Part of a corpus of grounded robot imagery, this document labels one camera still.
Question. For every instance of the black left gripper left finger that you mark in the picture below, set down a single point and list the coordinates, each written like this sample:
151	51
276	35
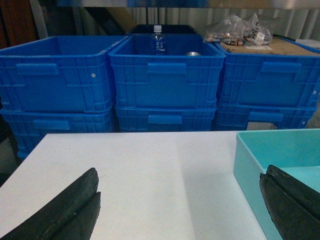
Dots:
71	215

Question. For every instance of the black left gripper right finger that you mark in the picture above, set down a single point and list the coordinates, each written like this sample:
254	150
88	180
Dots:
293	206

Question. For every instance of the light teal plastic tray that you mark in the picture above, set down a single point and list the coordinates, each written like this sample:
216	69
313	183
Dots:
294	151

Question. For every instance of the lower right blue crate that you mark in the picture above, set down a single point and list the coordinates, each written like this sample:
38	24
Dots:
234	117

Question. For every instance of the blue crate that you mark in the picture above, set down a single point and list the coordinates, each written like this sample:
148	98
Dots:
170	81
234	117
29	128
269	80
139	119
60	74

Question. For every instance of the lower left blue crate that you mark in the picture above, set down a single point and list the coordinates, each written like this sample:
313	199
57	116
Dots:
29	128

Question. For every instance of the lower middle blue crate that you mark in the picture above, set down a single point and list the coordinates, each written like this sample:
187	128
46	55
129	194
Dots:
139	119

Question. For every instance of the upper right blue crate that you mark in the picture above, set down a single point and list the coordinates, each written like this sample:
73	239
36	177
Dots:
269	80

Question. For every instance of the upper left blue crate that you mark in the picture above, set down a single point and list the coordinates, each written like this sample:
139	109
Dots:
60	74

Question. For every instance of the brown cardboard sheet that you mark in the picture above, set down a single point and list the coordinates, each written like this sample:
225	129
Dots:
277	47

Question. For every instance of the upper middle blue crate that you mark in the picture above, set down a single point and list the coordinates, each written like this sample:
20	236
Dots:
170	81

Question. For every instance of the plastic bag of batteries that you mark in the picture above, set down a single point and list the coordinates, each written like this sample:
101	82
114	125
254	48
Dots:
255	30

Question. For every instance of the water bottle blue label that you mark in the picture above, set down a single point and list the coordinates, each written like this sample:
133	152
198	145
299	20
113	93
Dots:
158	43

